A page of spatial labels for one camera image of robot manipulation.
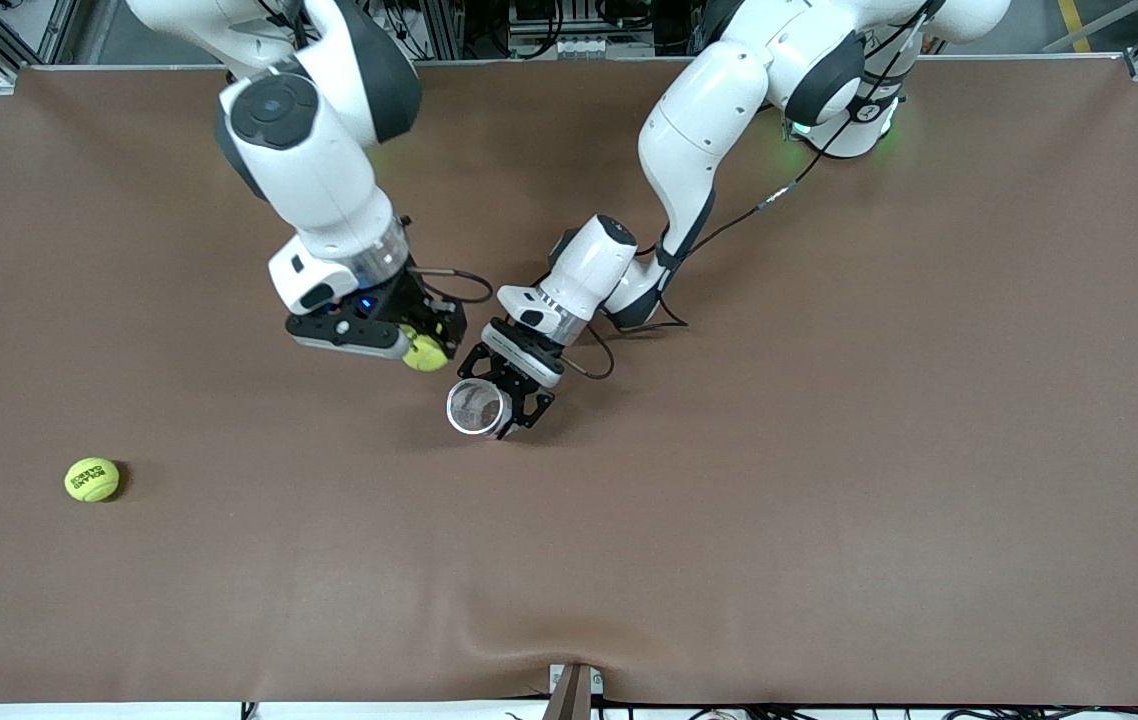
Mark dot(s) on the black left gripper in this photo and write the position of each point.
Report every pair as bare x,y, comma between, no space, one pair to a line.
507,373

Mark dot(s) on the brown table mat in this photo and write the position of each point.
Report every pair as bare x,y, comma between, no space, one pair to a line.
829,500

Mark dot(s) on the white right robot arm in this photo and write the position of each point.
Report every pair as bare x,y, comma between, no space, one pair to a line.
309,170

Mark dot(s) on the clear blue-label tennis ball can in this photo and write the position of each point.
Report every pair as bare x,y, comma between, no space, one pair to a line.
474,405

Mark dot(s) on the silver table edge rail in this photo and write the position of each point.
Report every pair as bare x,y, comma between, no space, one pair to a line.
549,62

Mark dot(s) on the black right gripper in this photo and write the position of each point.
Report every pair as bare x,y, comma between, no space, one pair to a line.
416,303

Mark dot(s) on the brown post with bracket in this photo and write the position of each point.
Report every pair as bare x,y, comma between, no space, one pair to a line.
569,700

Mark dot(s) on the aluminium upright profile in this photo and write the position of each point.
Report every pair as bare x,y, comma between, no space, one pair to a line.
444,30

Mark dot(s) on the yellow Wilson tennis ball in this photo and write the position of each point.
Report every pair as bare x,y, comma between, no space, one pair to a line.
424,355

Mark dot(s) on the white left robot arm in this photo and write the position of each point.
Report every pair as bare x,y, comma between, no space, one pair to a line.
689,140

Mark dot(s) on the white power strip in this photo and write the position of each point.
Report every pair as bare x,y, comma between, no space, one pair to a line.
569,47

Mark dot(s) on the yellow Roland Garros tennis ball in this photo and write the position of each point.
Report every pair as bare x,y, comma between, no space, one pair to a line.
91,480

